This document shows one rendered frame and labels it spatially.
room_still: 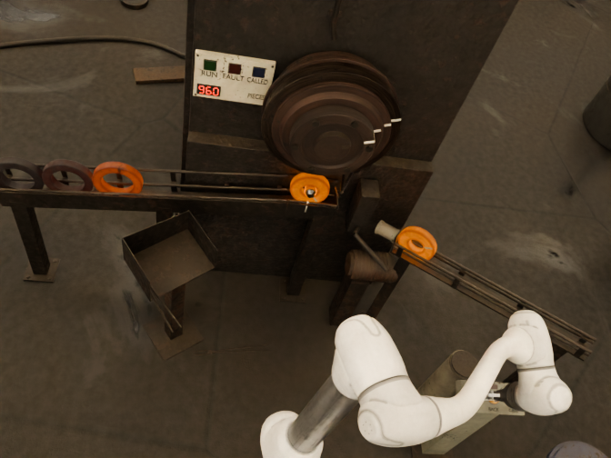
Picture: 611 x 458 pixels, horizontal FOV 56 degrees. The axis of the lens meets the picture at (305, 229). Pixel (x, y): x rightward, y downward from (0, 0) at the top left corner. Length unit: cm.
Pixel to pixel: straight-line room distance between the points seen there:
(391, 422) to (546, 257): 239
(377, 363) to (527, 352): 52
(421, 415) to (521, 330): 50
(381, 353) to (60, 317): 173
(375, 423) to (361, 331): 22
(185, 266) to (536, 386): 123
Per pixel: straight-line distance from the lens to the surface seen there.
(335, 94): 183
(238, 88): 202
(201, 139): 218
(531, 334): 175
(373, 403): 134
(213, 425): 254
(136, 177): 224
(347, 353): 140
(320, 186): 220
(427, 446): 264
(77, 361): 267
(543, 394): 174
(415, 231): 223
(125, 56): 393
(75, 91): 369
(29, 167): 233
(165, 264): 216
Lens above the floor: 242
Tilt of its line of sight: 52 degrees down
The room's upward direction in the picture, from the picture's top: 18 degrees clockwise
